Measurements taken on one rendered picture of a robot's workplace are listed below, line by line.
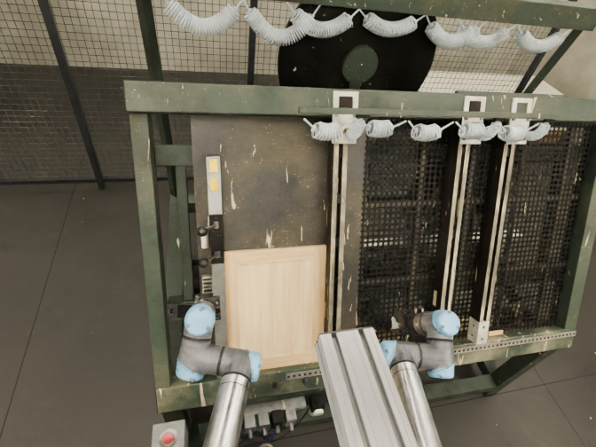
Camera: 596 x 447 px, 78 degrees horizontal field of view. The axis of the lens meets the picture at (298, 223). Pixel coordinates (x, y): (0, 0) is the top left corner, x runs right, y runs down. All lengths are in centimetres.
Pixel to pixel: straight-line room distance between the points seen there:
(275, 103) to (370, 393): 106
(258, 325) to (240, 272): 26
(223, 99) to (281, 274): 74
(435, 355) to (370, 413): 65
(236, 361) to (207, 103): 85
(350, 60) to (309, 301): 115
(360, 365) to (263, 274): 104
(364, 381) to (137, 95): 113
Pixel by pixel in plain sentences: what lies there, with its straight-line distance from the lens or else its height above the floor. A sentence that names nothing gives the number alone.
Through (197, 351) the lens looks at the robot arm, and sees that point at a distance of 103.
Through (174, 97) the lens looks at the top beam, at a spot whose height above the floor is 190.
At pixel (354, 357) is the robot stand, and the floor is 203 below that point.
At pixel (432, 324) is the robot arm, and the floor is 161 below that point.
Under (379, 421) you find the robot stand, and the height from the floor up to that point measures 203.
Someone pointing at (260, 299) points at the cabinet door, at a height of 118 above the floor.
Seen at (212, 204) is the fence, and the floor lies 155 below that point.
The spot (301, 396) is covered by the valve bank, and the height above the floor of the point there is 74.
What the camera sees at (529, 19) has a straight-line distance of 229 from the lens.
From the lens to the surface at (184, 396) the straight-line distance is 178.
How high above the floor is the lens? 253
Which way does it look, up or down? 45 degrees down
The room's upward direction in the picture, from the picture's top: 11 degrees clockwise
